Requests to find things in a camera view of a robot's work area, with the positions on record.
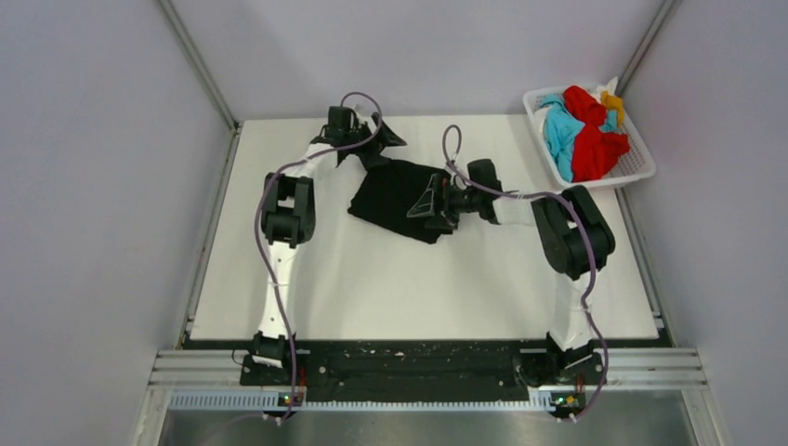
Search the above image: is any white t-shirt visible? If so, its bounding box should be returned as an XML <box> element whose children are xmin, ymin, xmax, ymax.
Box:
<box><xmin>590</xmin><ymin>76</ymin><xmax>619</xmax><ymax>103</ymax></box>

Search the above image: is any light blue t-shirt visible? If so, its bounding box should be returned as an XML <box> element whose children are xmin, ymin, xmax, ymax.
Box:
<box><xmin>536</xmin><ymin>88</ymin><xmax>583</xmax><ymax>182</ymax></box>

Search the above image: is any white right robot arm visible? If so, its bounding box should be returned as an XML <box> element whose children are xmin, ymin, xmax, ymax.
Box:
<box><xmin>407</xmin><ymin>159</ymin><xmax>616</xmax><ymax>383</ymax></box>

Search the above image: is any red t-shirt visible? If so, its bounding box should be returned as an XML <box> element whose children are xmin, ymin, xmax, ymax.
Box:
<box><xmin>563</xmin><ymin>85</ymin><xmax>630</xmax><ymax>182</ymax></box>

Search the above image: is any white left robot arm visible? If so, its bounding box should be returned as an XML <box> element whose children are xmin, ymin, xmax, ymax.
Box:
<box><xmin>250</xmin><ymin>105</ymin><xmax>406</xmax><ymax>384</ymax></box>

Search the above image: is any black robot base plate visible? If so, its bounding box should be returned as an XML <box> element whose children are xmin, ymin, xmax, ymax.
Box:
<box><xmin>185</xmin><ymin>340</ymin><xmax>609</xmax><ymax>403</ymax></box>

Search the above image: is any yellow t-shirt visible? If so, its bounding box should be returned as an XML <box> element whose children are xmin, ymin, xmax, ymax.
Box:
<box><xmin>600</xmin><ymin>90</ymin><xmax>625</xmax><ymax>128</ymax></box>

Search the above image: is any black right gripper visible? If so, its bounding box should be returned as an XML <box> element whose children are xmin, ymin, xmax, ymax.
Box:
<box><xmin>410</xmin><ymin>174</ymin><xmax>483</xmax><ymax>230</ymax></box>

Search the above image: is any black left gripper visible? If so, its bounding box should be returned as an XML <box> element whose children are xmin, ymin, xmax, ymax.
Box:
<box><xmin>343</xmin><ymin>113</ymin><xmax>403</xmax><ymax>171</ymax></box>

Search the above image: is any white plastic laundry basket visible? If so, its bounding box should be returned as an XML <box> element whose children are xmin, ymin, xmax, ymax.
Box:
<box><xmin>523</xmin><ymin>85</ymin><xmax>656</xmax><ymax>189</ymax></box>

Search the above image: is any black t-shirt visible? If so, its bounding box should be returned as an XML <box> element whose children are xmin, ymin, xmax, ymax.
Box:
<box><xmin>348</xmin><ymin>160</ymin><xmax>449</xmax><ymax>244</ymax></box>

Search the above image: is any white slotted cable duct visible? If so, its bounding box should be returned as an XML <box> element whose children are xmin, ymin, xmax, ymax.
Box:
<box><xmin>169</xmin><ymin>390</ymin><xmax>580</xmax><ymax>413</ymax></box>

